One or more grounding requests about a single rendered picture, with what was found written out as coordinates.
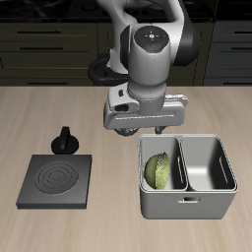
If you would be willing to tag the dark grey stove plate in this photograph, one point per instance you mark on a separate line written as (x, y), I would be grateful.
(55, 180)

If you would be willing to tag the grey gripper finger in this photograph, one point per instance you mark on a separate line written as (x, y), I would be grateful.
(159, 130)
(126, 132)

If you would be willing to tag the round black knob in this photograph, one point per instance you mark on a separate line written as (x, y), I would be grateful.
(65, 142)

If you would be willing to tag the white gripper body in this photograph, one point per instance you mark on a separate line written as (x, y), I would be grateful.
(144, 120)

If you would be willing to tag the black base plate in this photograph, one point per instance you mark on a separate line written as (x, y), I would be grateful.
(98, 75)

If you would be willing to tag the green bowl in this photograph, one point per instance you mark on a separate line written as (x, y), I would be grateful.
(157, 172)

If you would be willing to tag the dark kitchen cupboards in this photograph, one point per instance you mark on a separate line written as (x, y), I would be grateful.
(49, 49)

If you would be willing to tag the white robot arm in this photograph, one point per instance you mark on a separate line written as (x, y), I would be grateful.
(149, 69)

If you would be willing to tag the white two-bin basket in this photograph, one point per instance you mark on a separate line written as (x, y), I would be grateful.
(183, 203)

